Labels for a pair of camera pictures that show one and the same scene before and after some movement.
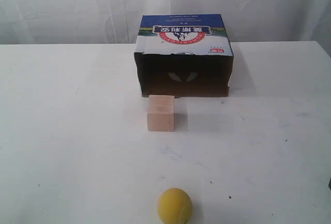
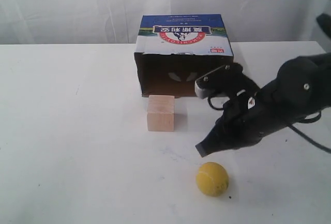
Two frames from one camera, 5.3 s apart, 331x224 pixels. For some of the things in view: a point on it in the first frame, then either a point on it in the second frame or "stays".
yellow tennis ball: (175, 206) -> (212, 179)
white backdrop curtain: (108, 10) stays
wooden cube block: (161, 114) stays
